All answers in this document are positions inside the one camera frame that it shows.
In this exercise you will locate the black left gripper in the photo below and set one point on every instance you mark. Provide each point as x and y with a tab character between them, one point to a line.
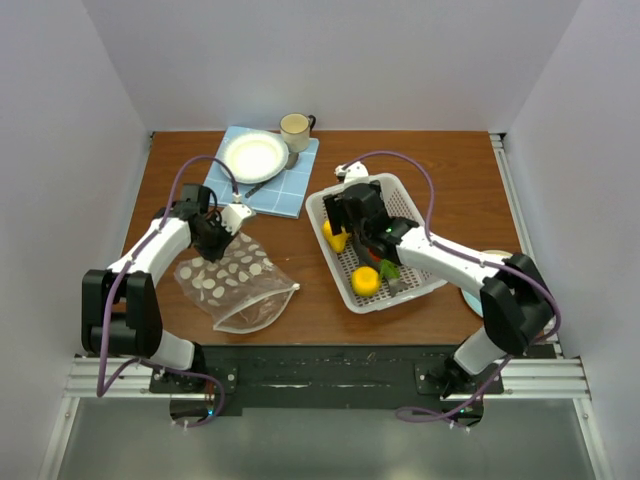
217	252

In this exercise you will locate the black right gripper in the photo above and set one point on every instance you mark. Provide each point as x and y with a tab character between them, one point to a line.
335	208

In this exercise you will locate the yellow fake pear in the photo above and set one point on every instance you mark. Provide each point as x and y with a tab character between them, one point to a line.
337	242

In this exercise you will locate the red fake chili pepper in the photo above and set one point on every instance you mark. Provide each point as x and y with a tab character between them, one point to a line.
376	253

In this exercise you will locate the yellow fake pepper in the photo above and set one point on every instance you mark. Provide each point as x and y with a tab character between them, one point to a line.
365	281

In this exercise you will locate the dark green fake vegetable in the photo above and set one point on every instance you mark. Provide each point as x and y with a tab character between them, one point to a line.
388	270

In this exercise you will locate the clear polka dot zip bag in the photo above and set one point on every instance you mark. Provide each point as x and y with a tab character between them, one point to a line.
243	292

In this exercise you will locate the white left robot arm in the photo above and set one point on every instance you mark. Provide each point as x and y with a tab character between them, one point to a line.
120	313

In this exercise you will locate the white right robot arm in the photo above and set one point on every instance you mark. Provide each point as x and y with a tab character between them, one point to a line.
516	303

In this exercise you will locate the white plastic basket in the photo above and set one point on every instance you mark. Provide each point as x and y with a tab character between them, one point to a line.
398	202

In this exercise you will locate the blue checked placemat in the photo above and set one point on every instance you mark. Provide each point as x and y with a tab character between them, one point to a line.
281	196

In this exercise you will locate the white round plate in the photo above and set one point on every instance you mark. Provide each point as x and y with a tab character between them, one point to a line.
253	156

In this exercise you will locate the beige mug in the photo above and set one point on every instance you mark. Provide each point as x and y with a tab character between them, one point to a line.
295	129

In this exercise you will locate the blue beige saucer plate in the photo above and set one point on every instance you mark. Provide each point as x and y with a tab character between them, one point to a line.
472	302

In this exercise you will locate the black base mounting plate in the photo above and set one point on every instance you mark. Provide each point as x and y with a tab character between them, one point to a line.
417	383

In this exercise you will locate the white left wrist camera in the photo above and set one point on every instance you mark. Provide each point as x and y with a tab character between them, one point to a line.
235	215

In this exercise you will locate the aluminium frame rail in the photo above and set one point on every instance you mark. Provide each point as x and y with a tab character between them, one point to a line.
528	379

